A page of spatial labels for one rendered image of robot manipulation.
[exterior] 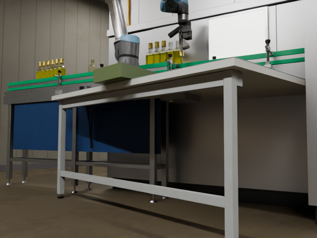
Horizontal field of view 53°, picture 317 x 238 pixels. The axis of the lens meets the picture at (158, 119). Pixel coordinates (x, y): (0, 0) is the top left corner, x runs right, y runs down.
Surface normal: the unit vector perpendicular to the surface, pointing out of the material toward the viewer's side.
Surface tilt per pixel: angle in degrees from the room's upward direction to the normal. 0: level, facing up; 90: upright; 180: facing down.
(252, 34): 90
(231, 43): 90
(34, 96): 90
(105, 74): 90
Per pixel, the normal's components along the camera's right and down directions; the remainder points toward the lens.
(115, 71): -0.73, -0.04
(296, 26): -0.50, -0.06
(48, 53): 0.69, -0.04
